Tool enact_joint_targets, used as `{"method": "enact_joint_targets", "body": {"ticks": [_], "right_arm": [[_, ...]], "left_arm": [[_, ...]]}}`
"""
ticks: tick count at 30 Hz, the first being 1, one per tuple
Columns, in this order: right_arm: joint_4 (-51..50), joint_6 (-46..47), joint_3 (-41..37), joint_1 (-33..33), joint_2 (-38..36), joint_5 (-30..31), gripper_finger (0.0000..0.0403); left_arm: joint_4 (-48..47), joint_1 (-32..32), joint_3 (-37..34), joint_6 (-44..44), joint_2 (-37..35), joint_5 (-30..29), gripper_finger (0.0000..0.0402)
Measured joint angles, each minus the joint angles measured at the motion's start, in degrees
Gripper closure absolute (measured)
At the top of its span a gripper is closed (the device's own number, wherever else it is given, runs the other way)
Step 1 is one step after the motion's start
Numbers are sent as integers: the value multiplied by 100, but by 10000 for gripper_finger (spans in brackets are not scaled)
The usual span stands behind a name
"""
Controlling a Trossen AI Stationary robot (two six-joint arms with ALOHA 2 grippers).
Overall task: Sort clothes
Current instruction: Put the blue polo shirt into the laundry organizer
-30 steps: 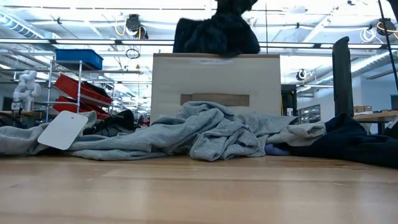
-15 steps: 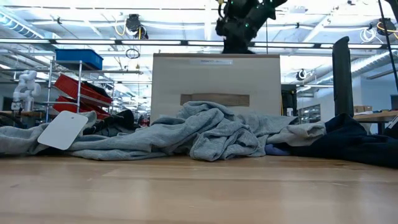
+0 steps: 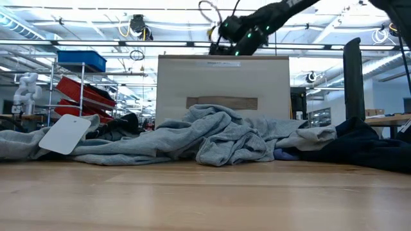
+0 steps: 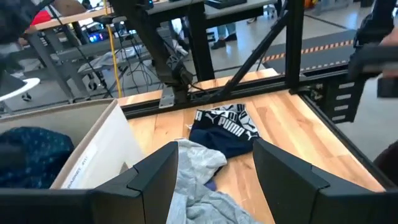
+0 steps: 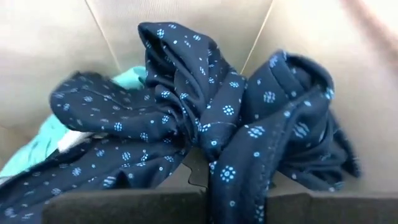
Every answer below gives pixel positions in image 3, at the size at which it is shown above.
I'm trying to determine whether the blue plastic bin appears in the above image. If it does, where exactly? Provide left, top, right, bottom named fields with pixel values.
left=57, top=50, right=107, bottom=73

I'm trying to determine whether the cardboard box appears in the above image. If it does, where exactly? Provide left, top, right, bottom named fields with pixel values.
left=155, top=54, right=292, bottom=128

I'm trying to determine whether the long overhead light bar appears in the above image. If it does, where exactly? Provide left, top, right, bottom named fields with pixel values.
left=0, top=38, right=411, bottom=51

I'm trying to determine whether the black ceiling cable reel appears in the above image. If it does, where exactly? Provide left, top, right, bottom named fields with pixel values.
left=129, top=13, right=154, bottom=42

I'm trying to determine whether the long grey garment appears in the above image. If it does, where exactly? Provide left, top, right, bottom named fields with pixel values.
left=0, top=114, right=100, bottom=161

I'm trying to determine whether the white paper hang tag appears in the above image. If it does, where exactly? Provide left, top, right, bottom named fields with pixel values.
left=38, top=114, right=92, bottom=155

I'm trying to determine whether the wooden workbench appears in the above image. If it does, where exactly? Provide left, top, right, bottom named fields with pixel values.
left=0, top=114, right=49, bottom=132
left=364, top=114, right=411, bottom=139

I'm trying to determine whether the navy underwear with printed waistband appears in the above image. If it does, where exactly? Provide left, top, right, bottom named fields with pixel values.
left=298, top=117, right=411, bottom=175

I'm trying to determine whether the grey sweatshirt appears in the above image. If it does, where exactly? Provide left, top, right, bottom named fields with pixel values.
left=69, top=104, right=280, bottom=167

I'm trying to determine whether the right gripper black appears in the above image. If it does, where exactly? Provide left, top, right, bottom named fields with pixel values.
left=208, top=27, right=269, bottom=56

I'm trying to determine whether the blue fleece cloth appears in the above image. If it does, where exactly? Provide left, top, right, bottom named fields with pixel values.
left=272, top=148, right=302, bottom=161

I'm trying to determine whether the metal shelf rack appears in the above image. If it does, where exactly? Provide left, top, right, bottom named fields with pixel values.
left=44, top=60, right=150, bottom=129

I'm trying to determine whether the hanging black cable loop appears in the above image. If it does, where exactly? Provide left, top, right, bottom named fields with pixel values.
left=129, top=49, right=145, bottom=62

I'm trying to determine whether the black machine cabinet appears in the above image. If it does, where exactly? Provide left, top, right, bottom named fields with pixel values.
left=290, top=86, right=308, bottom=121

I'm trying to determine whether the black white-striped garment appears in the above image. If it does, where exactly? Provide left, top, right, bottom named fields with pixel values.
left=85, top=112, right=141, bottom=142

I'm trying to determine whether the thin black hanging cable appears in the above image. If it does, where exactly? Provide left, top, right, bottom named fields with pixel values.
left=397, top=34, right=411, bottom=94

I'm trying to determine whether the red plastic bin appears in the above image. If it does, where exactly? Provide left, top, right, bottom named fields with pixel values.
left=55, top=76, right=117, bottom=108
left=53, top=98, right=117, bottom=124

